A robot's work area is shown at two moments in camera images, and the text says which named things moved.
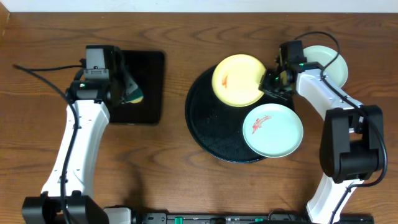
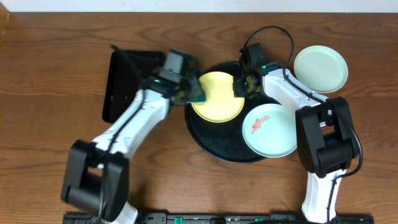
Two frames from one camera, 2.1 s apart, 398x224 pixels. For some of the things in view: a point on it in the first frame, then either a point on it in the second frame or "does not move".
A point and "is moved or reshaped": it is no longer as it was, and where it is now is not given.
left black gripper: [125, 86] → [189, 88]
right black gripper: [263, 84] → [237, 90]
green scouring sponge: [136, 96] → [196, 96]
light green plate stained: [273, 130] does not move
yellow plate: [236, 80] is moved or reshaped
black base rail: [193, 218] does not move
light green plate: [337, 70] does not move
